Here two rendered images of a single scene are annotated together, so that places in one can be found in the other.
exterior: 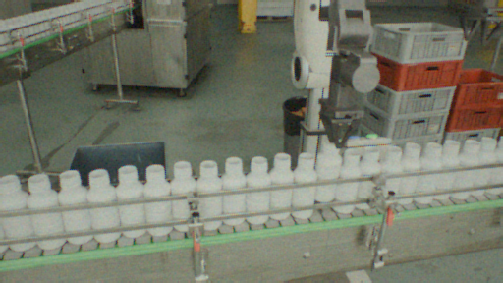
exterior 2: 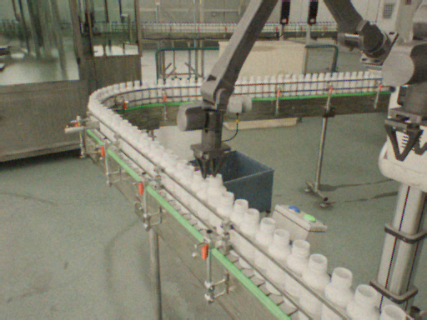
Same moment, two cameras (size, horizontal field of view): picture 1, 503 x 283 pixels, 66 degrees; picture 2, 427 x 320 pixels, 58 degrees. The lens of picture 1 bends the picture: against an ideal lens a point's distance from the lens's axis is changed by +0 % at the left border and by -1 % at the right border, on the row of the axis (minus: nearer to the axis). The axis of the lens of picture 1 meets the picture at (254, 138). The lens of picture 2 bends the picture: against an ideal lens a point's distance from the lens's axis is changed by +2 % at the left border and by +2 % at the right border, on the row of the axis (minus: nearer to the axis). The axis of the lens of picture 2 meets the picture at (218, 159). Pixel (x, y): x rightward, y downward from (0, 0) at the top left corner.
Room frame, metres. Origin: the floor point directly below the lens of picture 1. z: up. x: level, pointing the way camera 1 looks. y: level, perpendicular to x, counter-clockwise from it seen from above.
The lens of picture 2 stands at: (0.49, -1.15, 1.67)
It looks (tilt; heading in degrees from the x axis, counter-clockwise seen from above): 22 degrees down; 71
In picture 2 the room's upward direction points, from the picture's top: 1 degrees clockwise
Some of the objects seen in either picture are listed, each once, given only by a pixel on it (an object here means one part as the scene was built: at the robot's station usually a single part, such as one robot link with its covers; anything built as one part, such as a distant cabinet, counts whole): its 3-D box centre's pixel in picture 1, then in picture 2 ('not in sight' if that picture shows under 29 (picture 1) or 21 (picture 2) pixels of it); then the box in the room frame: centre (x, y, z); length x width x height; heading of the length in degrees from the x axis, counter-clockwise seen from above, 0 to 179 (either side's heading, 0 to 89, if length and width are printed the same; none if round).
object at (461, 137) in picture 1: (456, 132); not in sight; (3.38, -1.92, 0.11); 0.61 x 0.41 x 0.22; 107
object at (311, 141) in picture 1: (310, 165); (395, 273); (1.52, -0.25, 0.74); 0.11 x 0.11 x 0.40; 14
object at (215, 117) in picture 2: (345, 69); (211, 118); (0.80, -0.19, 1.38); 0.07 x 0.06 x 0.07; 13
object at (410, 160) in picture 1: (406, 174); (266, 248); (0.89, -0.40, 1.08); 0.06 x 0.06 x 0.17
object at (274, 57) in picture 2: not in sight; (258, 84); (2.90, 4.03, 0.59); 1.10 x 0.62 x 1.18; 176
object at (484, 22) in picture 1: (484, 27); (408, 137); (1.07, -0.60, 1.44); 0.07 x 0.07 x 0.09; 14
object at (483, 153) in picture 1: (480, 166); (338, 304); (0.94, -0.63, 1.08); 0.06 x 0.06 x 0.17
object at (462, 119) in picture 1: (462, 110); not in sight; (3.38, -1.92, 0.33); 0.61 x 0.41 x 0.22; 107
